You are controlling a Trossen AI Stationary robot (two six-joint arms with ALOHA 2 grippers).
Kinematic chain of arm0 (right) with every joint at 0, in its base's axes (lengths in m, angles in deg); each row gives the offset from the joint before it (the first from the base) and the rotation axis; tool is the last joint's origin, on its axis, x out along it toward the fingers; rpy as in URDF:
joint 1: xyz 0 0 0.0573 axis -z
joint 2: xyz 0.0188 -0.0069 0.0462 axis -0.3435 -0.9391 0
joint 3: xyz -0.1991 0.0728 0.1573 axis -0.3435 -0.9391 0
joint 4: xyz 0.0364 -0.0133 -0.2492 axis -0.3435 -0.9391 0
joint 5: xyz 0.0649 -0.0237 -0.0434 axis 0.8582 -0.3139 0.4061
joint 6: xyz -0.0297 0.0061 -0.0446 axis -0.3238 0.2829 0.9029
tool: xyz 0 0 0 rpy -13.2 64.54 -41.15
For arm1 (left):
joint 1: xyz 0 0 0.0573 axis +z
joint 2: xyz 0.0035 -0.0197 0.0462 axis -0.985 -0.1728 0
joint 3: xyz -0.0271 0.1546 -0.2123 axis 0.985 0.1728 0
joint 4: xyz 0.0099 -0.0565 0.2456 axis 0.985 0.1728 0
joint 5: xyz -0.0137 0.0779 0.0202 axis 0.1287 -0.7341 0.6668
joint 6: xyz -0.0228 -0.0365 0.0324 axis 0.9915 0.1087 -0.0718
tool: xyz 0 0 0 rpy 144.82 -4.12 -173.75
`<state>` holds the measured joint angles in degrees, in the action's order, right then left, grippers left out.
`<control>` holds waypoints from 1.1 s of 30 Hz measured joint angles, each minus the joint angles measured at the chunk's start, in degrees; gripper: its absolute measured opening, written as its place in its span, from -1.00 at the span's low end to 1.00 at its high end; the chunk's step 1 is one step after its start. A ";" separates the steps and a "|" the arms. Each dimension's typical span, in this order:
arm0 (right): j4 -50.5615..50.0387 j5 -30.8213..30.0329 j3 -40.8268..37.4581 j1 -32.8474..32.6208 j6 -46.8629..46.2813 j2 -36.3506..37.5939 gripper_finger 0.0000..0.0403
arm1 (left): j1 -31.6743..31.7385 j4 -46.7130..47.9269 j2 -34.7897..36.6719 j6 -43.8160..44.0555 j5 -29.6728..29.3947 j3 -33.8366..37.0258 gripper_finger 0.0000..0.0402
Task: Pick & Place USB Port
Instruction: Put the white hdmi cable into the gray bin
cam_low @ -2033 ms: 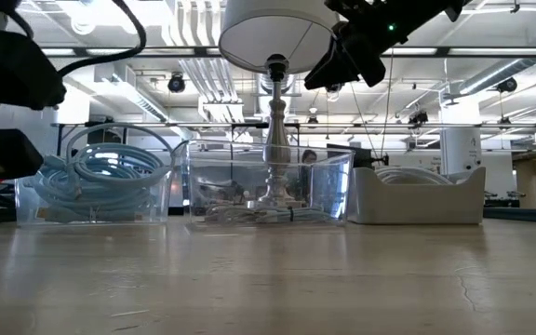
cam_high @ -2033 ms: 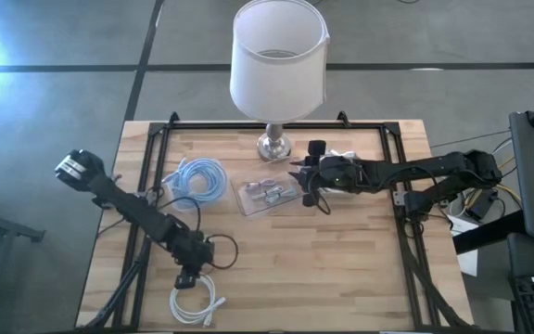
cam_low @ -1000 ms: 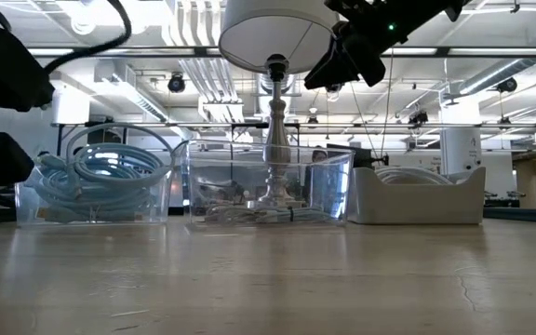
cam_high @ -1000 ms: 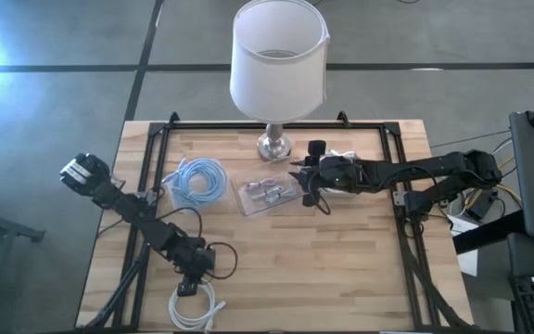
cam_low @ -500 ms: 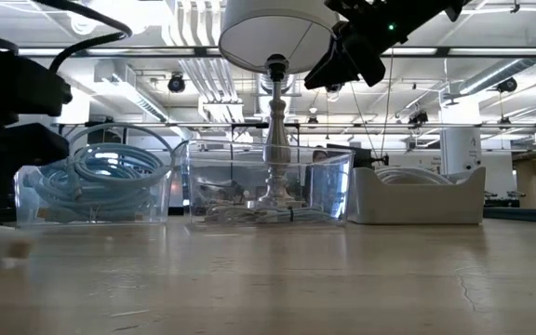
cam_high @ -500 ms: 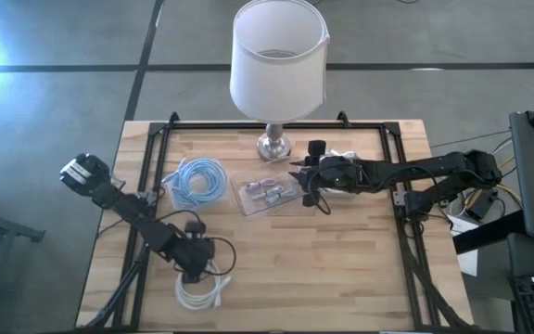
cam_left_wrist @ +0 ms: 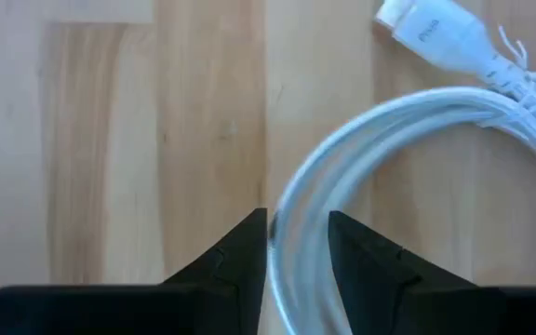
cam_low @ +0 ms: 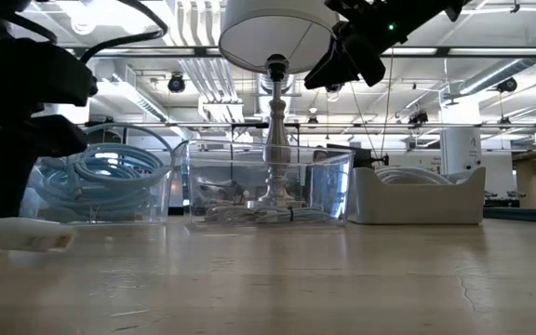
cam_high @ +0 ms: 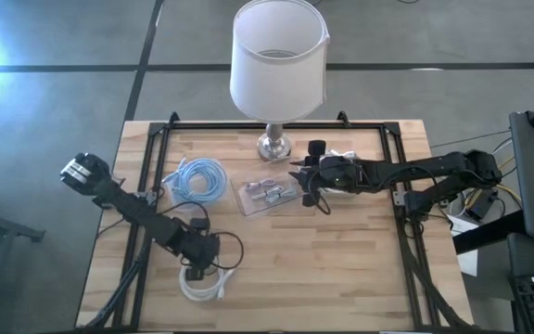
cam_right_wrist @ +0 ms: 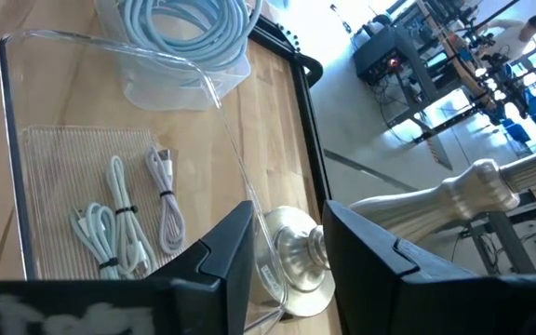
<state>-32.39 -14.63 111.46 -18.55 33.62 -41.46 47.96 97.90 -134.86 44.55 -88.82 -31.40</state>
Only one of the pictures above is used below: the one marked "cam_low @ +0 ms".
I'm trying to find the black background rig frame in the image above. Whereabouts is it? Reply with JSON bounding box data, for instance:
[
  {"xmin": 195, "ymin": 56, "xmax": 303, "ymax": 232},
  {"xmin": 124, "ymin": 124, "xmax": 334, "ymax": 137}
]
[{"xmin": 76, "ymin": 120, "xmax": 536, "ymax": 154}]

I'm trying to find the black left wrist camera cable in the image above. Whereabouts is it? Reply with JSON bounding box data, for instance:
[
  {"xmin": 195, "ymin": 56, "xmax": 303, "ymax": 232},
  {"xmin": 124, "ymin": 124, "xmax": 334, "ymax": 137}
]
[{"xmin": 77, "ymin": 0, "xmax": 169, "ymax": 65}]

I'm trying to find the white round column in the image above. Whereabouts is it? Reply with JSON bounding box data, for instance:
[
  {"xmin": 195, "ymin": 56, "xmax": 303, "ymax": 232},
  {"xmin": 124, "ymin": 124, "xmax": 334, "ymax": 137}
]
[{"xmin": 439, "ymin": 127, "xmax": 483, "ymax": 176}]

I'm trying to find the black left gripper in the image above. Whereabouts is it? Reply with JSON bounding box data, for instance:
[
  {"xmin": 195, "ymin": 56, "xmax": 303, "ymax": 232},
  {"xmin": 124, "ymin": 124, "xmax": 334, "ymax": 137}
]
[{"xmin": 0, "ymin": 36, "xmax": 98, "ymax": 220}]

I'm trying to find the clear plastic bin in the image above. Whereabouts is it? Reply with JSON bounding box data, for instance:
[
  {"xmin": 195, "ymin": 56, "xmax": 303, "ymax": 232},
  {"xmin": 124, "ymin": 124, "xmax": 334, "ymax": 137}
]
[
  {"xmin": 183, "ymin": 139, "xmax": 355, "ymax": 230},
  {"xmin": 20, "ymin": 139, "xmax": 177, "ymax": 226}
]

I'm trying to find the black ceiling spotlight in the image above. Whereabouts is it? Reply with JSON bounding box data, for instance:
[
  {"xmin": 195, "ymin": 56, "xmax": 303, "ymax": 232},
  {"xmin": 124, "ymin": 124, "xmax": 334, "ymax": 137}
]
[
  {"xmin": 407, "ymin": 109, "xmax": 430, "ymax": 129},
  {"xmin": 495, "ymin": 76, "xmax": 519, "ymax": 94},
  {"xmin": 167, "ymin": 72, "xmax": 187, "ymax": 94}
]

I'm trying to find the white cable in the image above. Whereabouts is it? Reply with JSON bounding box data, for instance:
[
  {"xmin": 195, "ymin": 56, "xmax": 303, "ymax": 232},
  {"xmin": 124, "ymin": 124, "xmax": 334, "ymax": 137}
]
[
  {"xmin": 0, "ymin": 217, "xmax": 77, "ymax": 262},
  {"xmin": 373, "ymin": 166, "xmax": 456, "ymax": 186}
]

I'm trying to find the table lamp with white shade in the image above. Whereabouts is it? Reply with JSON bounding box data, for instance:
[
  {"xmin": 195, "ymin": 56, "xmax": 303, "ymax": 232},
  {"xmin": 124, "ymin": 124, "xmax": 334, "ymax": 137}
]
[{"xmin": 218, "ymin": 0, "xmax": 343, "ymax": 210}]

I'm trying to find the white rectangular tray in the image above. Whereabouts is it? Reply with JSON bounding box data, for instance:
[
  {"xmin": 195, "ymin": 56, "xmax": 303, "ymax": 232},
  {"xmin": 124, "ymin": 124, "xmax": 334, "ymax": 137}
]
[{"xmin": 347, "ymin": 166, "xmax": 487, "ymax": 226}]

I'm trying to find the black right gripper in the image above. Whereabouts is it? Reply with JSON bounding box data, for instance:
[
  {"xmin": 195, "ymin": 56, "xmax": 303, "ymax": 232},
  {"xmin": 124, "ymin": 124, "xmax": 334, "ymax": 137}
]
[{"xmin": 303, "ymin": 0, "xmax": 436, "ymax": 90}]

